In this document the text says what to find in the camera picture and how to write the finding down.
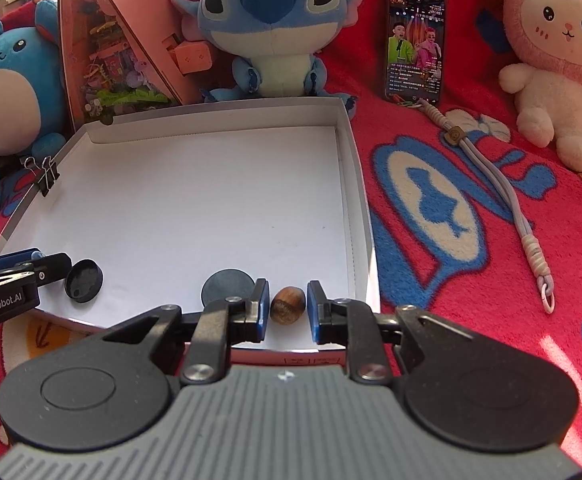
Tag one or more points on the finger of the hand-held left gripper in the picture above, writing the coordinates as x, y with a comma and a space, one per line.
18, 258
53, 267

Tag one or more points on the grey round disc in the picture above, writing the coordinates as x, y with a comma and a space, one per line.
226, 285

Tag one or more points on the black round disc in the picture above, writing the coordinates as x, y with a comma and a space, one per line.
84, 280

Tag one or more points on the white cardboard box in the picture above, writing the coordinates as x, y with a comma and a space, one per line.
196, 210

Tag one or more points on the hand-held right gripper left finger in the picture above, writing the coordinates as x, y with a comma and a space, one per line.
263, 310

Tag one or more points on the small black binder clip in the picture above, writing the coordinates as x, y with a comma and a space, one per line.
46, 177

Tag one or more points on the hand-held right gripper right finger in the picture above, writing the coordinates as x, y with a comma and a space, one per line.
314, 310

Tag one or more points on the brown hazelnut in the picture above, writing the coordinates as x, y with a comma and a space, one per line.
287, 305

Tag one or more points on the pink triangular miniature house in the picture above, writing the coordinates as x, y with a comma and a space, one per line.
141, 15

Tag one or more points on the round blue mouse plush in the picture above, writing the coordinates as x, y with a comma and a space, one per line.
1, 105

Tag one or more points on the pink bunny plush toy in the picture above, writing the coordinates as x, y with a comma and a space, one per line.
551, 75

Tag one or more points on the black smartphone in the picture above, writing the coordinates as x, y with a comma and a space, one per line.
414, 40

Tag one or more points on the blue alien plush toy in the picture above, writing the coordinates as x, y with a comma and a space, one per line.
271, 40

